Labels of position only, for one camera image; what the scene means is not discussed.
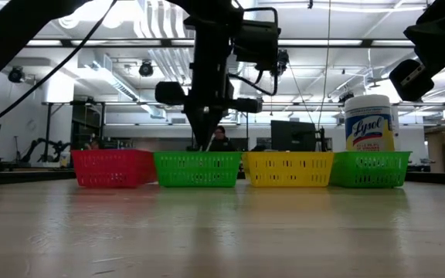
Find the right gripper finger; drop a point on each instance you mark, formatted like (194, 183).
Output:
(439, 54)
(435, 32)

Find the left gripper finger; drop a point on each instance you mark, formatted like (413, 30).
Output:
(198, 123)
(212, 119)

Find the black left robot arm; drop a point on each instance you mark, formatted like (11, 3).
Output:
(6, 34)

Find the black background robot arm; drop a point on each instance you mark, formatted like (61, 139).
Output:
(48, 146)

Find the person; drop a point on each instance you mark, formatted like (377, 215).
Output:
(219, 141)
(95, 144)

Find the green plastic basket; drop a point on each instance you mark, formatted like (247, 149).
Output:
(197, 168)
(369, 170)

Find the Lysol wipes canister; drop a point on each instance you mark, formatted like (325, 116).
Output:
(369, 123)

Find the black ceiling spotlight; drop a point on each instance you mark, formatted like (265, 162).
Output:
(283, 62)
(145, 69)
(15, 74)

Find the black computer monitor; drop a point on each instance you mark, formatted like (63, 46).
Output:
(292, 135)

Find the yellow plastic basket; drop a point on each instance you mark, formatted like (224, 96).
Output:
(288, 168)

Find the black overhead light bar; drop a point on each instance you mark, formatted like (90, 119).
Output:
(323, 42)

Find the red plastic basket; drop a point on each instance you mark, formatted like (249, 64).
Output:
(110, 168)

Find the dark background cabinet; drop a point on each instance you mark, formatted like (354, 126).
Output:
(85, 123)

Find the white background bottle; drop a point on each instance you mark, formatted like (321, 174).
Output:
(65, 159)

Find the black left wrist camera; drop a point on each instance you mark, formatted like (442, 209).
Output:
(257, 42)

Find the black background workstation frame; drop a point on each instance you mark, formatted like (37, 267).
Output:
(303, 104)

